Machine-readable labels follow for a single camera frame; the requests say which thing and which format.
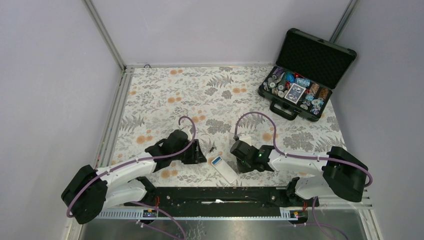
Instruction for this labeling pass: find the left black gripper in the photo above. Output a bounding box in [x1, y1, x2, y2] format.
[171, 139, 206, 165]

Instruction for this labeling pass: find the black poker chip case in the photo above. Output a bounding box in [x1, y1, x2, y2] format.
[257, 28, 357, 122]

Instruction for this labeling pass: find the white battery cover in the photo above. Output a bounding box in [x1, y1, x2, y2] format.
[228, 132, 238, 144]

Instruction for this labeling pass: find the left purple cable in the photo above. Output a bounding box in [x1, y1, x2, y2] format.
[66, 115, 197, 219]

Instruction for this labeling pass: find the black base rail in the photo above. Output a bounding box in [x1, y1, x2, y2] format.
[137, 177, 320, 218]

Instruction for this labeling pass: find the blue battery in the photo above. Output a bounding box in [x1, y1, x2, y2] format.
[211, 157, 222, 166]

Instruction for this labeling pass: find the purple cable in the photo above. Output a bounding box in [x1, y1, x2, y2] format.
[66, 115, 197, 219]
[233, 111, 374, 188]

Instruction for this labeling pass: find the blue playing card deck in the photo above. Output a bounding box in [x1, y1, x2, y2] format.
[284, 83, 306, 105]

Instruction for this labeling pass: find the floral table mat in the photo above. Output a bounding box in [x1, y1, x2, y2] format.
[99, 66, 345, 187]

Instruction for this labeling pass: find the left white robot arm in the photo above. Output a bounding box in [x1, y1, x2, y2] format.
[61, 130, 207, 225]

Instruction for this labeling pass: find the white remote control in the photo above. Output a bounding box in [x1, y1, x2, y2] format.
[211, 156, 238, 184]

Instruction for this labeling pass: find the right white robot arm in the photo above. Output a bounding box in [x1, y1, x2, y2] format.
[230, 139, 368, 206]

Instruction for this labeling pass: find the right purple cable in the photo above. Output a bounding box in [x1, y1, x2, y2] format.
[233, 111, 374, 188]

